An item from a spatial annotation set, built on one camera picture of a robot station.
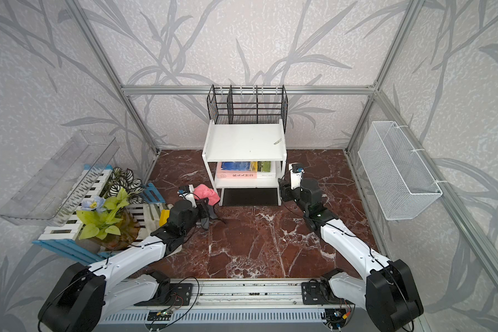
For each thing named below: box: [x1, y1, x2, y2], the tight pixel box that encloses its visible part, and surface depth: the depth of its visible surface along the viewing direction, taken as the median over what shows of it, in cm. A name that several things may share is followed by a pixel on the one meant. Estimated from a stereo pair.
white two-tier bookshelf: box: [201, 118, 288, 207], surface depth 78 cm
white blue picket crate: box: [32, 164, 166, 265], surface depth 72 cm
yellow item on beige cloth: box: [159, 208, 171, 227], surface depth 93 cm
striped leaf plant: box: [106, 166, 144, 205], surface depth 75 cm
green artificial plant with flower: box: [76, 188, 130, 241], surface depth 68 cm
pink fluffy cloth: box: [192, 183, 221, 207], surface depth 86 cm
